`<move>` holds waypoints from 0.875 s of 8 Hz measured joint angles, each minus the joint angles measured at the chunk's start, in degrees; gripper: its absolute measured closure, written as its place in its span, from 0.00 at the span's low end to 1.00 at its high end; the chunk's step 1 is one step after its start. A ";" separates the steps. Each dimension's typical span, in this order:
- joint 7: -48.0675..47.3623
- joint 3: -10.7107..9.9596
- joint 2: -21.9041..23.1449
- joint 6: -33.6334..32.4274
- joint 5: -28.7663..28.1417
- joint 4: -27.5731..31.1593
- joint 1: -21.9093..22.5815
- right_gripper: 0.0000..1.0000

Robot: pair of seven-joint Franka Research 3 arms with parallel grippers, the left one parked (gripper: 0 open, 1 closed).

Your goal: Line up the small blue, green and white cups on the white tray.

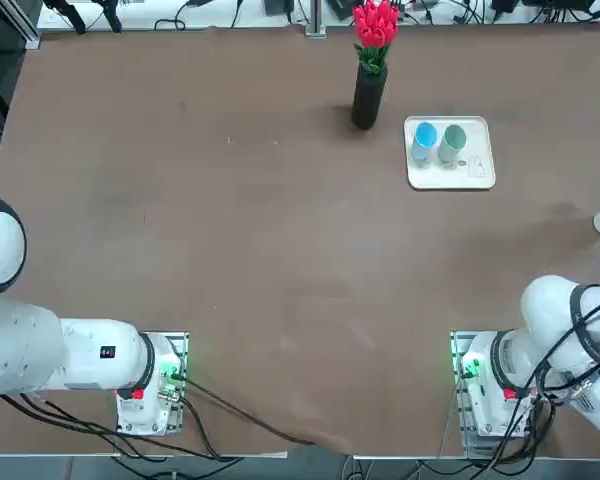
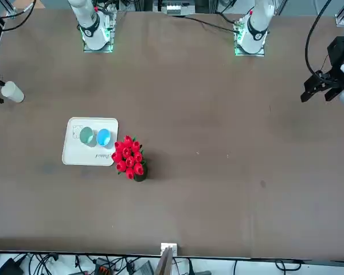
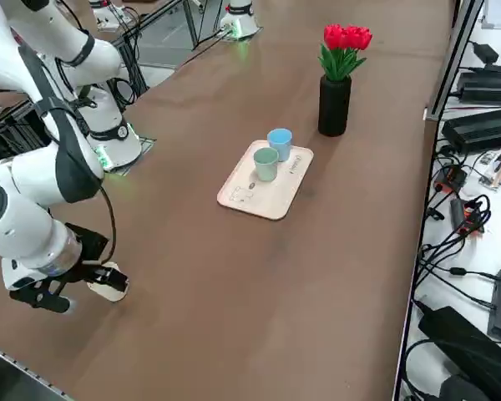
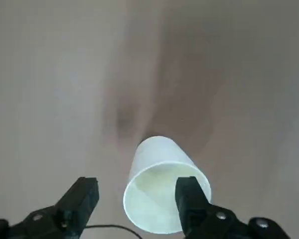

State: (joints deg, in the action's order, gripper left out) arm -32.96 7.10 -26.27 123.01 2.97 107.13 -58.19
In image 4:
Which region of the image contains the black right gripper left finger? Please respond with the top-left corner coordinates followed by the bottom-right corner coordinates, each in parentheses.
top-left (0, 176), bottom-right (101, 239)

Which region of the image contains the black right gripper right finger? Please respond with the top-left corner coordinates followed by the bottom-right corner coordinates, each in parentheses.
top-left (175, 175), bottom-right (290, 239)

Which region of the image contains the small white cup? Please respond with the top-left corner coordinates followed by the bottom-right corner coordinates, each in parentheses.
top-left (122, 135), bottom-right (213, 235)

